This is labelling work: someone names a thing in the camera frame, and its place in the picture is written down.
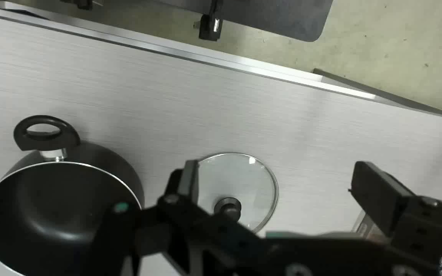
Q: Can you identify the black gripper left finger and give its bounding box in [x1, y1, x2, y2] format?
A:
[134, 158, 285, 276]

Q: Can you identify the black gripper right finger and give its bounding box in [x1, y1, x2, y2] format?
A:
[351, 160, 442, 276]

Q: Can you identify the glass lid with black knob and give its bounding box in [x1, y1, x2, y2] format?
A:
[189, 151, 280, 238]

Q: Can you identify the black cooking pot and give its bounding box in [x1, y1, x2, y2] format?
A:
[0, 114, 146, 276]

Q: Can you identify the black caster wheel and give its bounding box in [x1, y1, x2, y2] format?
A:
[199, 0, 225, 42]

